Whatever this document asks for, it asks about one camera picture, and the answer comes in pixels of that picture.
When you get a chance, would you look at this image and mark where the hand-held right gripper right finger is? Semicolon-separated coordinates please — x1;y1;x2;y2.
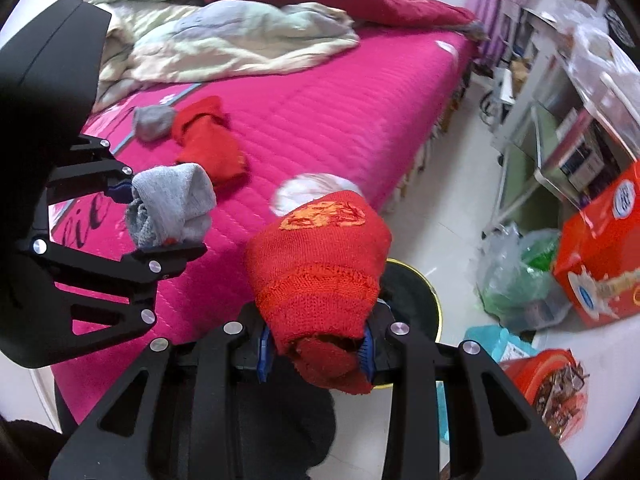
357;302;578;480

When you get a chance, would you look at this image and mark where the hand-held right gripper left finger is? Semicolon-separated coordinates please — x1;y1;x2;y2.
47;302;273;480

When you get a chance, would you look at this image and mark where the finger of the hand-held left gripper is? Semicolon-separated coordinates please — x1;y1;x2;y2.
14;237;209;368
45;135;135;204

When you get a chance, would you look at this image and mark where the small grey sock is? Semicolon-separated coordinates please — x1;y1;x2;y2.
124;164;217;250

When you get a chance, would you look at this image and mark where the red embroidered sock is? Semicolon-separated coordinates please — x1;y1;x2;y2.
244;191;393;397

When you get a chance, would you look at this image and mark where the black round bin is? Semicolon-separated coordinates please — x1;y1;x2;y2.
370;258;445;391

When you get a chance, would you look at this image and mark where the grey rolled sock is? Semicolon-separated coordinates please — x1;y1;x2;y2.
132;105;177;142

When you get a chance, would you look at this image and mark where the dark cloth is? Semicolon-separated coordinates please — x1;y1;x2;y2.
52;355;336;480

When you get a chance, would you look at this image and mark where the long red sock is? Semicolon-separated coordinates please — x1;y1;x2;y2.
171;96;249;187

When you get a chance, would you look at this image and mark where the teal plastic bag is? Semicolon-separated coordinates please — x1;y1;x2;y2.
437;324;538;443

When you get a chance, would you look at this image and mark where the plastic bag with green contents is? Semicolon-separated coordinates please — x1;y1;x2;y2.
475;222;573;331

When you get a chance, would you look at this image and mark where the crumpled pinkish white tissue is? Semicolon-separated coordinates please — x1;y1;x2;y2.
270;172;363;216

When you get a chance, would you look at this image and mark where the cream quilt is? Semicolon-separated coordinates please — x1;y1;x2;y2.
82;0;361;111

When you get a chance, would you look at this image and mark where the red bag of scraps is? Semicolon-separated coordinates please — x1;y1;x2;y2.
500;347;591;443

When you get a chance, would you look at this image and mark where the bed with pink quilted cover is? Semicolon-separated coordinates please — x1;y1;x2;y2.
50;25;478;431

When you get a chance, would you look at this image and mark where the orange cardboard box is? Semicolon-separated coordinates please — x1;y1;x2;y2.
552;160;640;331

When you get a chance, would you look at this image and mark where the white shelf rack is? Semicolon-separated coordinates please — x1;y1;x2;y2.
492;0;640;211

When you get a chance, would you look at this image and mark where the dark printed box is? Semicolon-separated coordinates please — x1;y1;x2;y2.
557;130;608;193

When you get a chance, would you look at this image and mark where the pink floral curtain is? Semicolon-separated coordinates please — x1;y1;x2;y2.
467;0;551;61

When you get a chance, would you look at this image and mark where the white plastic bag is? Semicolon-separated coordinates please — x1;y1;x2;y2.
560;0;640;106

